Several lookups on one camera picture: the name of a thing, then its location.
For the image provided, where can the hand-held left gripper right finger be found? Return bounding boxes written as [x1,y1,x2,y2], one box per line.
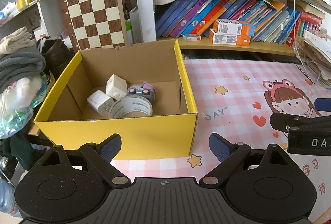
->
[199,132,298,187]

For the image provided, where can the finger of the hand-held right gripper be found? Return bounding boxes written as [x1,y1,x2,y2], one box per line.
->
[314,98,331,112]
[270,112,331,134]

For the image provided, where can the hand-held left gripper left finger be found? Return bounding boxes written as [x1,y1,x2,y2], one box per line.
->
[34,133,130,187]

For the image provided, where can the yellow cardboard box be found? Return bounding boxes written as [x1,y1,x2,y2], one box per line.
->
[34,39,199,160]

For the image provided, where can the white usb charger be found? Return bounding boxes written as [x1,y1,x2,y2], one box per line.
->
[86,90,114,114]

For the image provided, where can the grey tape roll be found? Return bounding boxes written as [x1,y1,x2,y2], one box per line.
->
[108,96,154,119]

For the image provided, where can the white cube power adapter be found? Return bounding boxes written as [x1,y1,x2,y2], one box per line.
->
[106,74,128,100]

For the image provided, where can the grey toy car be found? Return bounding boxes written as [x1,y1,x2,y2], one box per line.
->
[127,82,156,105]

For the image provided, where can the stack of loose papers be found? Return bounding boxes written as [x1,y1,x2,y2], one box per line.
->
[297,30,331,87]

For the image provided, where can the pink checked desk mat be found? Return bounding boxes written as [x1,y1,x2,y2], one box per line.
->
[111,59,331,224]

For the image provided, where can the wooden bookshelf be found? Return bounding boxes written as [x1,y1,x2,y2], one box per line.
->
[134,0,331,57]

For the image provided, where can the orange box white label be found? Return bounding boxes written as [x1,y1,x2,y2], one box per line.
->
[209,29,251,46]
[212,19,255,37]

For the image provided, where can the white plush in iridescent wrap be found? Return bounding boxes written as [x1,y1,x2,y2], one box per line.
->
[0,74,56,139]

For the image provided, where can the brown leather boot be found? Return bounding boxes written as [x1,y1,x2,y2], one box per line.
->
[37,36,74,76]

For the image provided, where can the clear plastic water bottle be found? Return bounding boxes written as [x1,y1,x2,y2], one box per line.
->
[0,179,20,217]

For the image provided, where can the grey folded blanket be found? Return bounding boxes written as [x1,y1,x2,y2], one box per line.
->
[0,46,47,92]

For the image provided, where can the brown wooden chessboard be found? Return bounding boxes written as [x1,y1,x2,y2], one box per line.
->
[58,0,129,51]

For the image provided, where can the row of colourful books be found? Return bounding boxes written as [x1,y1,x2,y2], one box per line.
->
[155,0,324,46]

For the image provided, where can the beige folded cloth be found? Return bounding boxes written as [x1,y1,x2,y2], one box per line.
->
[0,26,37,56]

